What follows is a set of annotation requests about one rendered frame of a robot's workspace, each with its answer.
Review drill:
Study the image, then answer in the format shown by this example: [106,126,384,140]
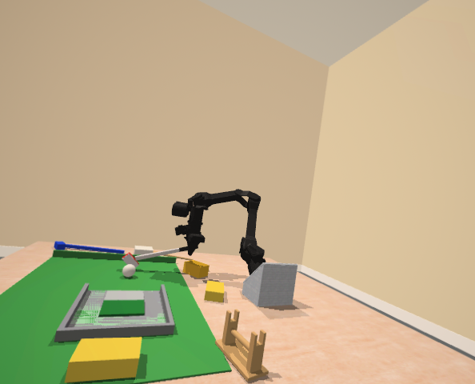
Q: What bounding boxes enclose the white golf ball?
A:
[122,264,136,277]

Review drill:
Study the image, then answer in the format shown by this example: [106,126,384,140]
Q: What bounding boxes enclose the green rectangular mat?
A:
[0,256,232,384]

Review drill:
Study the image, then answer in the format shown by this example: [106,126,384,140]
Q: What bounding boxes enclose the blue golf putter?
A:
[54,241,125,254]

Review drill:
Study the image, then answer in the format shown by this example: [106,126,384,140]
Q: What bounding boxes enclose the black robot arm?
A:
[172,189,266,275]

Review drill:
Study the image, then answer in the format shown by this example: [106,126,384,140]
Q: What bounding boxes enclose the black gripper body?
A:
[182,218,206,242]

